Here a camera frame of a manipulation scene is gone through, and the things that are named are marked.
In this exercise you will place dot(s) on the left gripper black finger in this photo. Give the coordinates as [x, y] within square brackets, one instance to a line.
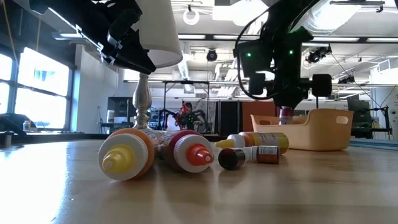
[136, 56]

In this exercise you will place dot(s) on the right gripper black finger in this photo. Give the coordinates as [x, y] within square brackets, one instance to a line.
[283, 99]
[295, 99]

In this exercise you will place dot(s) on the beige plastic basket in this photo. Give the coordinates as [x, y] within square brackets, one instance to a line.
[311, 133]

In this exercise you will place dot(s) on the yellow cap food coloring bottle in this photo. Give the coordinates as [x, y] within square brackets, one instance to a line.
[124, 158]
[264, 140]

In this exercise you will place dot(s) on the small red food coloring bottle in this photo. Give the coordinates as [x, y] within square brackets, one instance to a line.
[265, 154]

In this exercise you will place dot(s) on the small black food coloring bottle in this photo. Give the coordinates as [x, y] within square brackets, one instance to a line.
[231, 158]

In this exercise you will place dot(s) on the orange cap food coloring bottle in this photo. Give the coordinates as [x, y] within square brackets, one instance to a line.
[189, 154]

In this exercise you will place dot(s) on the red background robot arm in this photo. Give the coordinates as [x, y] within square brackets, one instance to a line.
[182, 115]

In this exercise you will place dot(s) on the orange partition panel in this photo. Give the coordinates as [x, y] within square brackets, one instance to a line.
[258, 107]

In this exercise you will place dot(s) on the white shade silver table lamp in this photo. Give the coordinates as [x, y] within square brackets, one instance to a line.
[158, 31]

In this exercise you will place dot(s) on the black ceiling spotlight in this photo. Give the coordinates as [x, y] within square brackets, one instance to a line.
[317, 54]

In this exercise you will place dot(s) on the black partition panel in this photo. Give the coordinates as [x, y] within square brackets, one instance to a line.
[228, 118]

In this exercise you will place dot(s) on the black background monitor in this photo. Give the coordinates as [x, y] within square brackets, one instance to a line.
[359, 110]

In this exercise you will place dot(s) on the person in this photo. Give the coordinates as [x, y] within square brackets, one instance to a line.
[189, 105]

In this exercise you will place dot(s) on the large bright window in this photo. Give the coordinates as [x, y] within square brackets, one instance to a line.
[43, 77]

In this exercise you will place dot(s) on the blue mat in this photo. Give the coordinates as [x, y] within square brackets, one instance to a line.
[373, 143]

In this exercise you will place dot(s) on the black monitor stand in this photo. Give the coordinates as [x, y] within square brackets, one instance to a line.
[385, 118]

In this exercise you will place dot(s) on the clear water bottle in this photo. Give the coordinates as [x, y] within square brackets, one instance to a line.
[26, 125]

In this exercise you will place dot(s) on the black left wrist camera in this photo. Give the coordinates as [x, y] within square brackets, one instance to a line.
[124, 23]

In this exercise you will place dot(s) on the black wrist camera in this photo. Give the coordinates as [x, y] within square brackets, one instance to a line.
[124, 23]
[255, 59]

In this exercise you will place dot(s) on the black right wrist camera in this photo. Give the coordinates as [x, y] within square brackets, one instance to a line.
[255, 59]

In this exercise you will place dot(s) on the black background station frame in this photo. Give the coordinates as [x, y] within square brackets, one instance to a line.
[186, 82]

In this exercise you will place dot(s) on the black ceiling camera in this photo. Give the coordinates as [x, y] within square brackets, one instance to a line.
[212, 55]

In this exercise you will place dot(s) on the silver ventilation duct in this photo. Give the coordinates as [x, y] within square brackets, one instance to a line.
[329, 15]

